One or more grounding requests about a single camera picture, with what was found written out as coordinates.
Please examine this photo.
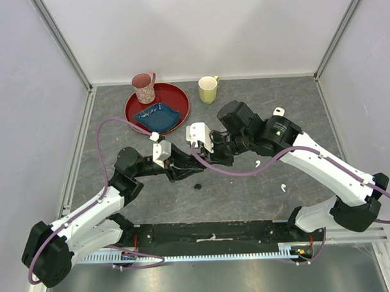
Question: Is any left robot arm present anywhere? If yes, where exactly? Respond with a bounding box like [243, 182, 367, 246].
[21, 141, 205, 288]

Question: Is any pink floral mug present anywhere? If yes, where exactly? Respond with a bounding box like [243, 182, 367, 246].
[131, 72, 156, 104]

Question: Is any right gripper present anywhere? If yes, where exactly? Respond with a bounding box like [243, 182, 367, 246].
[200, 129, 252, 168]

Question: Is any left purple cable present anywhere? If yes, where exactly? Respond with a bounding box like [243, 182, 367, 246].
[22, 116, 167, 286]

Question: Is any light blue cable duct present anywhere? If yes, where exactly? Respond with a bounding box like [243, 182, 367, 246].
[79, 244, 298, 264]

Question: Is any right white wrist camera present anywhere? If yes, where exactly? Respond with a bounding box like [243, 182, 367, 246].
[186, 122, 214, 153]

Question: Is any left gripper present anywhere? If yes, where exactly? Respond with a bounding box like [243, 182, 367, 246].
[131, 142, 204, 183]

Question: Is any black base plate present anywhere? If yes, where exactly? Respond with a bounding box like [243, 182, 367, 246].
[116, 220, 323, 257]

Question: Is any red round tray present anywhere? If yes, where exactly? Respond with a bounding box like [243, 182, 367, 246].
[124, 83, 190, 134]

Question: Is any yellow-green mug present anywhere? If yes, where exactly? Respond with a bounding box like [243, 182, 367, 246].
[198, 76, 219, 104]

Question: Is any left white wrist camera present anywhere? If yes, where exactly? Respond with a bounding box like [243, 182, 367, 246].
[149, 132, 172, 169]

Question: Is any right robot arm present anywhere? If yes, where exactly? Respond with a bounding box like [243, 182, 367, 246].
[186, 101, 389, 241]

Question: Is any blue leaf-shaped dish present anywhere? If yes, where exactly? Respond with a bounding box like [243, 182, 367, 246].
[133, 102, 181, 133]

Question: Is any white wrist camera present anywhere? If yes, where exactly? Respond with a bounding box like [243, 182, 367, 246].
[186, 122, 214, 153]
[149, 132, 172, 169]

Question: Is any white earbud charging case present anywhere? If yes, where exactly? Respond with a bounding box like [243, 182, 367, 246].
[273, 107, 285, 117]

